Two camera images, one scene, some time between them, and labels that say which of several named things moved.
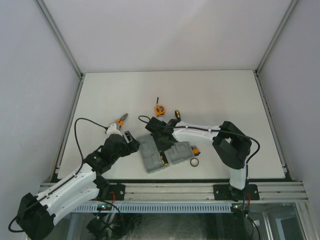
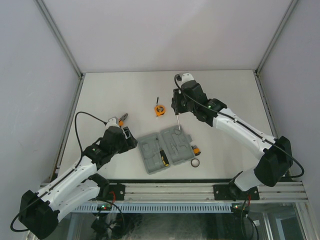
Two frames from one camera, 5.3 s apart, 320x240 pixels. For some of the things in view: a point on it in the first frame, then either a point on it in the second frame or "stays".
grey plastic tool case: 181,152 stays
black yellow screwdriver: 164,158 stays
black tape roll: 194,162 stays
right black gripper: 161,148 to 177,97
